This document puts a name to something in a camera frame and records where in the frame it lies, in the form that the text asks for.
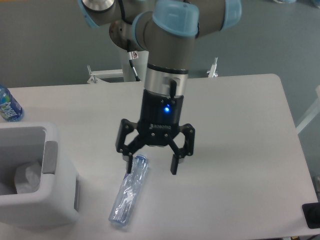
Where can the white paper trash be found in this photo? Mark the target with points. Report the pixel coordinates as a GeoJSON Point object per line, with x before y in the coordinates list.
{"type": "Point", "coordinates": [27, 177]}

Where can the clear plastic bottle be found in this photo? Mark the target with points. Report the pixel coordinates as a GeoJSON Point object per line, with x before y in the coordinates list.
{"type": "Point", "coordinates": [129, 191]}

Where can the white frame at right edge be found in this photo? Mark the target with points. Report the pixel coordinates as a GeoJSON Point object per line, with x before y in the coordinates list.
{"type": "Point", "coordinates": [309, 114]}

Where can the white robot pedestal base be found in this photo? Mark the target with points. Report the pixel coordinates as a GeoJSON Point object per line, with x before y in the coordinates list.
{"type": "Point", "coordinates": [130, 65]}

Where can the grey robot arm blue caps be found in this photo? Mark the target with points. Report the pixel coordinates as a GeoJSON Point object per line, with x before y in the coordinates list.
{"type": "Point", "coordinates": [213, 16]}

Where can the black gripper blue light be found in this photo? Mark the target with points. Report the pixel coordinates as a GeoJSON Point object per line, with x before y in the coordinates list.
{"type": "Point", "coordinates": [158, 125]}

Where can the blue labelled drink bottle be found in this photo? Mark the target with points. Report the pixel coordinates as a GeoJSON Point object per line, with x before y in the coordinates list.
{"type": "Point", "coordinates": [10, 109]}

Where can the white trash can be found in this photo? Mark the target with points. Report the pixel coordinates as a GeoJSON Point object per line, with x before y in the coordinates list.
{"type": "Point", "coordinates": [56, 202]}

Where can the black device at table edge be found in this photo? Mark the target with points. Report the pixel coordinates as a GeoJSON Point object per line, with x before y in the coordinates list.
{"type": "Point", "coordinates": [311, 213]}

